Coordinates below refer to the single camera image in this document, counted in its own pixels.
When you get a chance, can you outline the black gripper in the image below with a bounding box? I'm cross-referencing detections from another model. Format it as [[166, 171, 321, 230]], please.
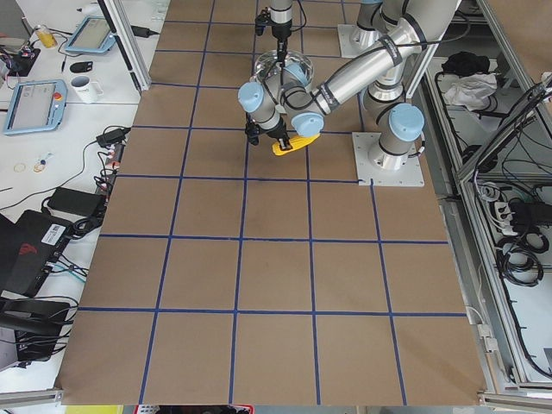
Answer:
[[244, 113, 292, 150], [254, 11, 291, 68]]

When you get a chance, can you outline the yellow corn cob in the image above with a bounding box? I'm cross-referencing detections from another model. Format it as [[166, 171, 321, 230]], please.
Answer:
[[272, 134, 320, 156]]

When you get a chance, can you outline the glass pot lid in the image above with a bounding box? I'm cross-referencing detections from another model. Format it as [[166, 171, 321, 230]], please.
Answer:
[[253, 50, 314, 88]]

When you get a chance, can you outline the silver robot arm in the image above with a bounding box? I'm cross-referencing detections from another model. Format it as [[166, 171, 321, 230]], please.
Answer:
[[238, 1, 458, 171], [254, 1, 303, 77]]

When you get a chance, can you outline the brown paper table mat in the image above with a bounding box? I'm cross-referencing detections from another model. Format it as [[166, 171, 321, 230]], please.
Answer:
[[58, 1, 485, 406]]

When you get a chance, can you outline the black power adapter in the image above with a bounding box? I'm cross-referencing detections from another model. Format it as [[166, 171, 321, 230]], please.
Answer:
[[96, 127, 131, 147]]

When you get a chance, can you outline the blue teach pendant far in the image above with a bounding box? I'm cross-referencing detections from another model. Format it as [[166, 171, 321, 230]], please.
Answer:
[[65, 16, 116, 53]]

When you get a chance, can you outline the blue teach pendant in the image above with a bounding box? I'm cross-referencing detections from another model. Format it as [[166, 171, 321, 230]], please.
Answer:
[[3, 79, 67, 135], [65, 16, 116, 53]]

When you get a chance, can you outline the crumpled white cloth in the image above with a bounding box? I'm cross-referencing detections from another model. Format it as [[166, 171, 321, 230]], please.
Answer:
[[443, 73, 498, 111]]

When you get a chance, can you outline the white paper cup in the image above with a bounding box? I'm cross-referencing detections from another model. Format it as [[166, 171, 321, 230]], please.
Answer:
[[71, 75, 104, 104]]

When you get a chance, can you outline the yellow drink bottle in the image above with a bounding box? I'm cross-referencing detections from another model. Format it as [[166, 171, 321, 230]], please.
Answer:
[[34, 24, 58, 48]]

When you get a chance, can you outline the blue teach pendant near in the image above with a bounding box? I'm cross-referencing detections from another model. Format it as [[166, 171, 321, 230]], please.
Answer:
[[3, 79, 67, 135]]

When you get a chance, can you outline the black laptop computer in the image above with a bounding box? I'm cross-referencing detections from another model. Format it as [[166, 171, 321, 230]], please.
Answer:
[[1, 210, 72, 297]]

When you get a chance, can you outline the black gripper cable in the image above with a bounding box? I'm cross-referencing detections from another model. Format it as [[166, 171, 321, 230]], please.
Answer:
[[258, 0, 307, 117]]

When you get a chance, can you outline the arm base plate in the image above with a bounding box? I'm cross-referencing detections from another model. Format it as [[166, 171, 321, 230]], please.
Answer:
[[337, 24, 380, 59], [352, 132, 424, 187]]

